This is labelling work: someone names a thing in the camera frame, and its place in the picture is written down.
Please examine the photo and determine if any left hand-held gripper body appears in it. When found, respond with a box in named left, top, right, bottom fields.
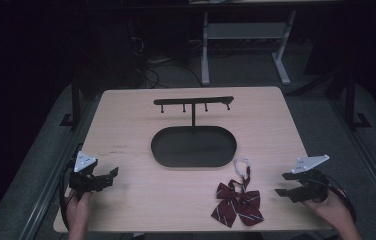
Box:
left=68, top=150, right=102, bottom=201

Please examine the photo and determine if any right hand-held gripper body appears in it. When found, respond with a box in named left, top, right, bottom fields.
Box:
left=290, top=154, right=331, bottom=204

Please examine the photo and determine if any maroon striped bow tie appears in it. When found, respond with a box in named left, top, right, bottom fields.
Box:
left=210, top=165, right=266, bottom=229

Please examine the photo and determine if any black hook rack with tray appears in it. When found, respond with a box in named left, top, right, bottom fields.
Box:
left=150, top=95, right=238, bottom=169

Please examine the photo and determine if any person's left hand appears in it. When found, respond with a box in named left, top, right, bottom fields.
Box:
left=65, top=189, right=94, bottom=228

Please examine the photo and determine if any black metal stand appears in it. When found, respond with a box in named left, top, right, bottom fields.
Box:
left=343, top=70, right=373, bottom=130
left=59, top=74, right=84, bottom=128

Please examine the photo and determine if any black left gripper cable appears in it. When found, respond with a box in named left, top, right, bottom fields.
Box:
left=58, top=143, right=84, bottom=232

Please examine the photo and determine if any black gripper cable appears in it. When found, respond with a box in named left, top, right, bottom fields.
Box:
left=324, top=173, right=358, bottom=224
left=58, top=143, right=84, bottom=232

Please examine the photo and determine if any grey metal floor rail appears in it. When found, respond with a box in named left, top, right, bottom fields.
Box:
left=328, top=98, right=376, bottom=223
left=17, top=96, right=104, bottom=240

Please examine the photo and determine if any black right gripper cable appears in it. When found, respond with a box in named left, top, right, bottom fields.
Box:
left=324, top=173, right=358, bottom=224

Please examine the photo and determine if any bundle of floor cables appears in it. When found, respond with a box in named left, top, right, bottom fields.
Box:
left=127, top=34, right=204, bottom=90

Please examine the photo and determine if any white metal desk frame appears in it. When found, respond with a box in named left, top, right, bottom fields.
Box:
left=200, top=9, right=298, bottom=87

